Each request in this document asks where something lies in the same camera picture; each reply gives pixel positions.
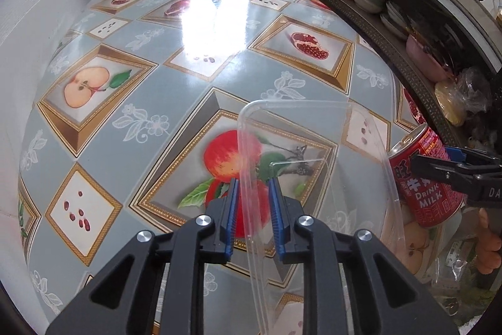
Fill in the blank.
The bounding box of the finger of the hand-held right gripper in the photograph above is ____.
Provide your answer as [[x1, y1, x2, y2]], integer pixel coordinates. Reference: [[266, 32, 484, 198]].
[[446, 147, 502, 174], [412, 154, 485, 187]]

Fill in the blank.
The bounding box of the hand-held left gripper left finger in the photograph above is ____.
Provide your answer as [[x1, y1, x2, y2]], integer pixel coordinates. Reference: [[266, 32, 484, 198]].
[[46, 178, 240, 335]]

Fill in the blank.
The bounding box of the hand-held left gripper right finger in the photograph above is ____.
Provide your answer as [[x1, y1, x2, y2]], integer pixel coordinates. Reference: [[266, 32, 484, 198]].
[[268, 178, 459, 335]]

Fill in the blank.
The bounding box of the clear plastic tray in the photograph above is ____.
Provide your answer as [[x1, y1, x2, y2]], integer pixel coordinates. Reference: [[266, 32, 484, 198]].
[[237, 99, 406, 335]]

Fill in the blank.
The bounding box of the red drink can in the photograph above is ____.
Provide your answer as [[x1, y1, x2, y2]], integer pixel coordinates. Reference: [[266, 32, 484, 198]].
[[387, 123, 465, 229]]

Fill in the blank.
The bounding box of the person's right hand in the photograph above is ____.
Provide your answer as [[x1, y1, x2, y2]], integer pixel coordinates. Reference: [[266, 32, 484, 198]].
[[475, 209, 502, 275]]

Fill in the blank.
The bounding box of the clear bag of yellow flatbread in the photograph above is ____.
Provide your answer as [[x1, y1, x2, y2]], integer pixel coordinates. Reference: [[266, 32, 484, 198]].
[[435, 68, 491, 127]]

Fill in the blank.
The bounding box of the crumpled clear plastic bag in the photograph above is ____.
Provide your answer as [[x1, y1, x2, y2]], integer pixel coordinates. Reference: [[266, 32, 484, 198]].
[[429, 237, 477, 316]]

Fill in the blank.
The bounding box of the pink bowl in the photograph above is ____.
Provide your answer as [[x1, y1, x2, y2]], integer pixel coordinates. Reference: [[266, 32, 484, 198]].
[[406, 33, 451, 82]]

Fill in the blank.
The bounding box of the grey kitchen counter shelf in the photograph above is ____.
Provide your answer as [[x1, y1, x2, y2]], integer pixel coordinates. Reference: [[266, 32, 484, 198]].
[[294, 0, 502, 147]]

